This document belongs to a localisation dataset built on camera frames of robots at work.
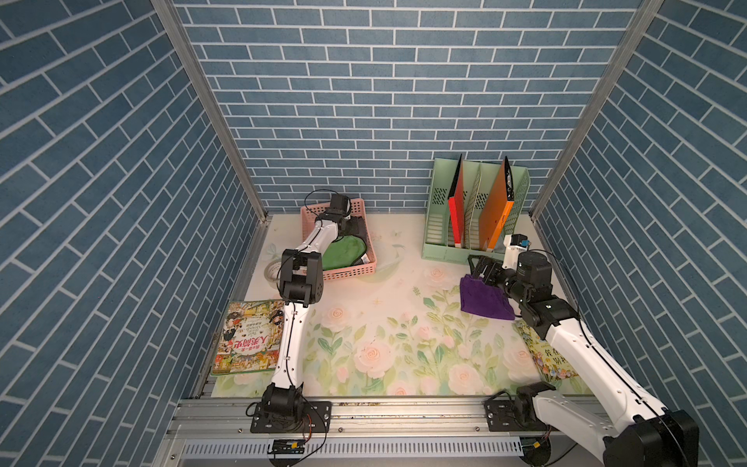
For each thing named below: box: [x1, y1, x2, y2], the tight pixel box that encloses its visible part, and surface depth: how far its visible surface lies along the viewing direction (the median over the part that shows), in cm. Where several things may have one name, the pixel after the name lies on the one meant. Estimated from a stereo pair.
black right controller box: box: [519, 435, 552, 467], surface depth 72 cm
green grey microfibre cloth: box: [321, 215, 368, 270], surface depth 108 cm
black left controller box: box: [266, 438, 306, 455], surface depth 73 cm
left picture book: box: [210, 299, 285, 376], surface depth 88 cm
